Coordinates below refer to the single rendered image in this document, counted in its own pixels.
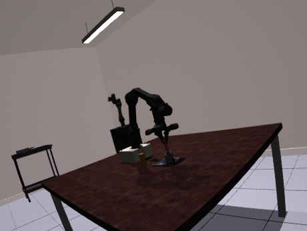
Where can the orange cylinder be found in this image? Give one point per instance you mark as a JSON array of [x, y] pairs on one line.
[[142, 159]]

